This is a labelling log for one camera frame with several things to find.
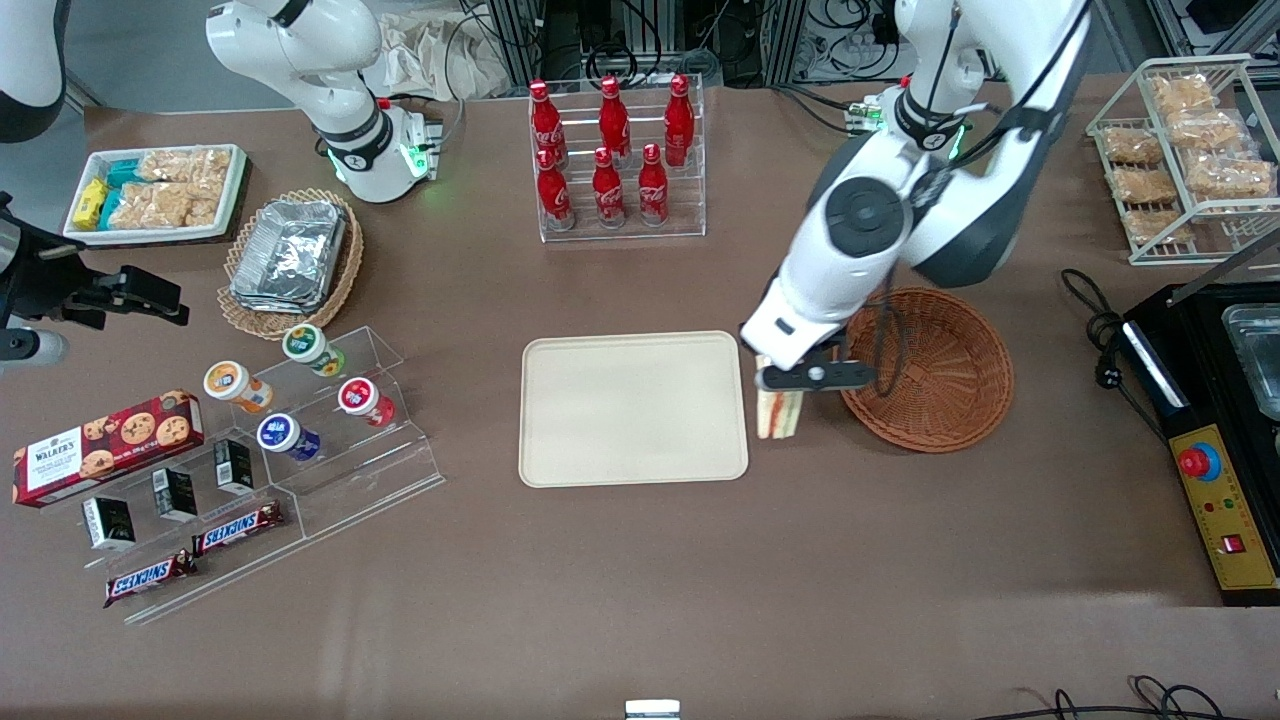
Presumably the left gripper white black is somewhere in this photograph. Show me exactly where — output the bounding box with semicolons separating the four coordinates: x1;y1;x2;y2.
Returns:
740;283;879;394

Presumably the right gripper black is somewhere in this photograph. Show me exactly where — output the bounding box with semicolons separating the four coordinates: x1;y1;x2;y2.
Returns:
0;215;191;333

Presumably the triangular sandwich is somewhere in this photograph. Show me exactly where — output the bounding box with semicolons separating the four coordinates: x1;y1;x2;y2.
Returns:
756;384;808;442

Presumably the round brown wicker basket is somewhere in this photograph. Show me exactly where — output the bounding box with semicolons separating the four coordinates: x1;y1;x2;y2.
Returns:
838;287;1015;454

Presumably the cream plastic tray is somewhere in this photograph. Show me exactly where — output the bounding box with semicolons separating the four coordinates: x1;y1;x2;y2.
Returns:
518;331;750;489

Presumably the oval light wicker basket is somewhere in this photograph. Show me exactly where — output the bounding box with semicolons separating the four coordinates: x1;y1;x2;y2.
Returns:
217;187;365;342

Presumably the silver foil tray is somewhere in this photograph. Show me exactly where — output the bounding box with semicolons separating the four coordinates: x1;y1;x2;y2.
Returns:
1221;304;1280;422

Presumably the clear rice cracker pack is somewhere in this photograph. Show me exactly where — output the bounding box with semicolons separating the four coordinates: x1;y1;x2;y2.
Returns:
110;180;218;230
139;147;233;188

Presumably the yellow snack packet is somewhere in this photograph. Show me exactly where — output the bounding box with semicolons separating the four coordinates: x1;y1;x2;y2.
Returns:
74;179;110;232

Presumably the orange lid yogurt cup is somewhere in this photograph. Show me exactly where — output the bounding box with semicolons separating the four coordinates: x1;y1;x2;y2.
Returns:
202;360;274;415

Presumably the white rectangular snack bin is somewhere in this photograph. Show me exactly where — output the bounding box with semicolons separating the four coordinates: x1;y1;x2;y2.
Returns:
63;143;250;247

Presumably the stack of foil containers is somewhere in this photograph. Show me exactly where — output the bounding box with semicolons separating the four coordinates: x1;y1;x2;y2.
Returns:
229;199;348;317

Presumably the red Walkers cookie box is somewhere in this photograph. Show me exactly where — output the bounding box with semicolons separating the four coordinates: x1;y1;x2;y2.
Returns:
11;389;205;509

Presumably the clear acrylic bottle rack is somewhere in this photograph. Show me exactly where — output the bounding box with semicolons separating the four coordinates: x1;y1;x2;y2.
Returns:
527;74;708;245

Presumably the green lid yogurt cup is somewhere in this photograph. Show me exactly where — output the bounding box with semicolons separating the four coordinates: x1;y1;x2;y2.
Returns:
281;322;347;379

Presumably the small black carton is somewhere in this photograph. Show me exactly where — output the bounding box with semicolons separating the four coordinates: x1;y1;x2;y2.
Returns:
151;466;199;524
81;496;137;554
213;437;257;496

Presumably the blue lid yogurt cup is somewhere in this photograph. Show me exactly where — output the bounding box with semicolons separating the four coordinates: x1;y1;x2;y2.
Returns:
256;412;322;464

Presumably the red cola bottle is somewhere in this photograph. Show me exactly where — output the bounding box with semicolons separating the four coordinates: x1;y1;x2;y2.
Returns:
528;79;569;167
591;146;628;230
597;75;632;157
663;74;696;168
637;142;670;227
536;147;577;232

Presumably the red lid yogurt cup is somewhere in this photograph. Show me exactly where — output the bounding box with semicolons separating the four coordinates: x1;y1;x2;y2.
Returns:
336;376;397;429

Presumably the Snickers chocolate bar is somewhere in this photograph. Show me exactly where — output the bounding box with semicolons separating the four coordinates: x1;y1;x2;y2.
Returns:
103;549;198;610
191;499;285;558

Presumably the clear acrylic stepped stand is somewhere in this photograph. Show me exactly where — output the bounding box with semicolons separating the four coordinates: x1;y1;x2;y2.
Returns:
74;324;447;627

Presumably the crumpled beige plastic bag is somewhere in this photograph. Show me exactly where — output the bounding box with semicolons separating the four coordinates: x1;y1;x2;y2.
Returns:
364;8;513;102

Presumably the brown cracker snack packet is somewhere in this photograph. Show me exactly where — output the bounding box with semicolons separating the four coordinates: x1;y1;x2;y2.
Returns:
1164;107;1247;152
1099;126;1167;167
1184;149;1277;200
1111;166;1180;207
1124;207;1197;247
1149;74;1218;114

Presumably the black sealing machine yellow panel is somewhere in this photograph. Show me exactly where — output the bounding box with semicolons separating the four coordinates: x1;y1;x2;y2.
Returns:
1120;235;1280;608

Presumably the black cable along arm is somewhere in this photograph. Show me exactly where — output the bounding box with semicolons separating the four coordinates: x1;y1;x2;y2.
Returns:
875;0;1091;396

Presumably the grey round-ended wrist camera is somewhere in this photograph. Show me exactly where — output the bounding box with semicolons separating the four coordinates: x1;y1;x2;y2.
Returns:
0;329;70;367

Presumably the black power cable with plug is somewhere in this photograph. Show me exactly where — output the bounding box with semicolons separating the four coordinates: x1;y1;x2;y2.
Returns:
1061;268;1167;443

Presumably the metal equipment frame with cables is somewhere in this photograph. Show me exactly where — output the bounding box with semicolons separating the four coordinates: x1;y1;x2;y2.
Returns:
478;0;813;89

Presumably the white wire rack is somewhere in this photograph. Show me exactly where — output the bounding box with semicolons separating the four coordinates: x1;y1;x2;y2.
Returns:
1086;54;1280;267

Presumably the black floor cable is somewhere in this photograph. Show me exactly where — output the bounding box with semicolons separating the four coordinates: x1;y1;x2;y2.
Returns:
975;674;1280;720

